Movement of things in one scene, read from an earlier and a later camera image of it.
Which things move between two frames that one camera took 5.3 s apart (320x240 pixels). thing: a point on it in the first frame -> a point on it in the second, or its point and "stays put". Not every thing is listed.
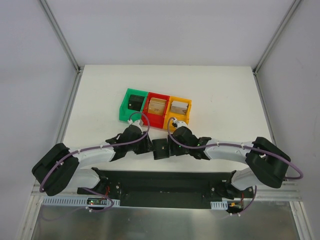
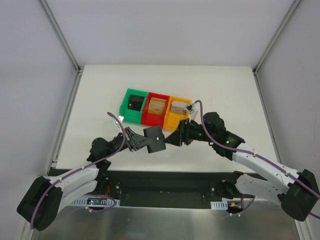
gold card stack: (156, 106) stays put
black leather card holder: (160, 148) -> (157, 135)
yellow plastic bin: (179, 108) stays put
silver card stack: (179, 107) stays put
